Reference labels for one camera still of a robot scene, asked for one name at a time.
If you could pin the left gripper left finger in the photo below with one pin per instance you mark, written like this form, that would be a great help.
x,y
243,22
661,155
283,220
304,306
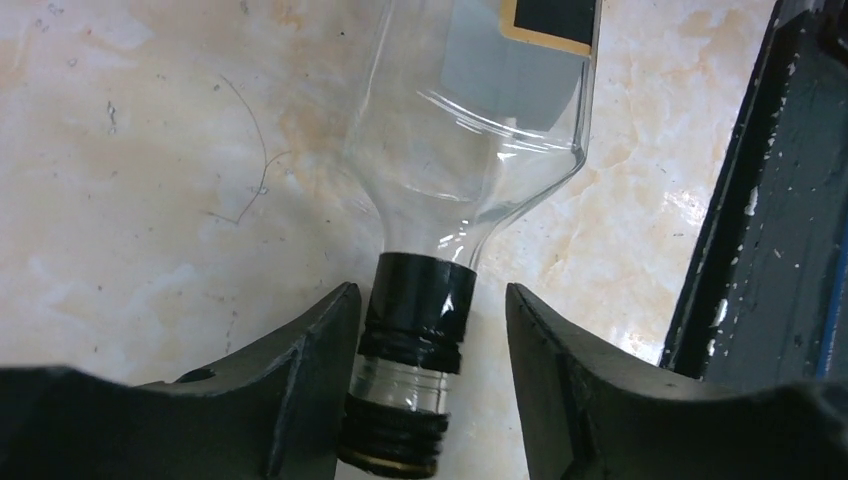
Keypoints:
x,y
270,410

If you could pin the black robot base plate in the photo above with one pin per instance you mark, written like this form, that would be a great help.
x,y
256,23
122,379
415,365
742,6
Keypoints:
x,y
764,301

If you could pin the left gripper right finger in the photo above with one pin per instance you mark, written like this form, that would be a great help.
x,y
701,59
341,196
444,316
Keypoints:
x,y
588,410

